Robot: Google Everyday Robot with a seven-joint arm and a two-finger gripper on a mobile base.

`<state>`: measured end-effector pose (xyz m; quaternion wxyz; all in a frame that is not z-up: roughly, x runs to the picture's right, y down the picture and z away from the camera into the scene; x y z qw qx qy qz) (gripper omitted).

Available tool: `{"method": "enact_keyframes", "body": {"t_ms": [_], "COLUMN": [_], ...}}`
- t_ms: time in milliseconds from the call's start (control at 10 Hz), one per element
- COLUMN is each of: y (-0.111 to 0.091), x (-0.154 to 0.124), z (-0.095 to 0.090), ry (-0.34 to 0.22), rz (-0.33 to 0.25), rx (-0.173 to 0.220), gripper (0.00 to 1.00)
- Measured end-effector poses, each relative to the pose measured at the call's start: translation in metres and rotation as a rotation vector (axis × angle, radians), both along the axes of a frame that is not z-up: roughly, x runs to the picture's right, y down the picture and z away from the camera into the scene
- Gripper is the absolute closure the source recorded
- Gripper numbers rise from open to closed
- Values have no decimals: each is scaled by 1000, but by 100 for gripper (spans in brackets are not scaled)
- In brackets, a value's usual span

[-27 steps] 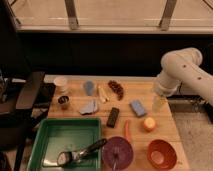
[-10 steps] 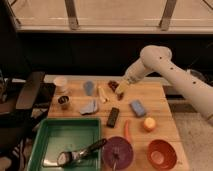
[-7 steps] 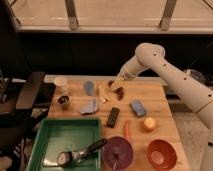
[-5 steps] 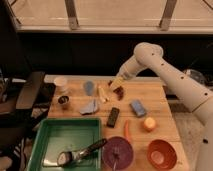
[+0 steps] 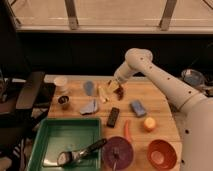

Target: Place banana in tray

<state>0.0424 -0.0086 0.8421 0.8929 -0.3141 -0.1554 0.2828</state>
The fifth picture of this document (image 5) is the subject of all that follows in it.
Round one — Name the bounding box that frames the yellow banana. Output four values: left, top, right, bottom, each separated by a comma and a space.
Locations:
98, 86, 109, 103

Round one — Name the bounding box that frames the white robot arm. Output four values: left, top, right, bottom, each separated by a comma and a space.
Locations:
113, 48, 213, 171

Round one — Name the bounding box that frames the green plastic tray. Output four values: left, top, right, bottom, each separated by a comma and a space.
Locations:
27, 118, 102, 171

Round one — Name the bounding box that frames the blue cup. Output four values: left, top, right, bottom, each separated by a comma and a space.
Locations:
83, 81, 94, 96

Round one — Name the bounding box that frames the blue sponge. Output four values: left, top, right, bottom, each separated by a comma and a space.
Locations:
130, 100, 146, 117

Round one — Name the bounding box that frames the blue crumpled cloth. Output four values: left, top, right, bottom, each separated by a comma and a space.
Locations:
79, 99, 99, 115

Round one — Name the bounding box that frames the black rectangular block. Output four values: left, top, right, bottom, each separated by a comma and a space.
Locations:
107, 107, 120, 128

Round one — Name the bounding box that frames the orange carrot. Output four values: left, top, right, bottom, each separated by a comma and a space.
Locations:
124, 120, 132, 143

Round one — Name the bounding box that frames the orange fruit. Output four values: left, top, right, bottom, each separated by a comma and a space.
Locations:
143, 117, 156, 132

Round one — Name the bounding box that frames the white paper cup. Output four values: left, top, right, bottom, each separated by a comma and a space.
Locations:
54, 76, 68, 94

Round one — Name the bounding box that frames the small dark cup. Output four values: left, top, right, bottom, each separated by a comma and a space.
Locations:
58, 96, 70, 109

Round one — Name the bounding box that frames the purple plate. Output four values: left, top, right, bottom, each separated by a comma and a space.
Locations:
102, 136, 134, 171

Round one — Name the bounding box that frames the silver fork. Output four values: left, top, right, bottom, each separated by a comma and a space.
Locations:
112, 148, 119, 171

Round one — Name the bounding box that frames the round blue-lidded container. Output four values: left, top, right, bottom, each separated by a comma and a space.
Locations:
181, 69, 205, 87

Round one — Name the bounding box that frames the red bowl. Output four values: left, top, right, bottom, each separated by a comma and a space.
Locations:
147, 139, 177, 171

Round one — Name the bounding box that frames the black chair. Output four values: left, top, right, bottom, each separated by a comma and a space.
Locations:
0, 68, 53, 171

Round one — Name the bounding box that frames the silver black-handled ladle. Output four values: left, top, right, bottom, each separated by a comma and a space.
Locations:
57, 138, 107, 166

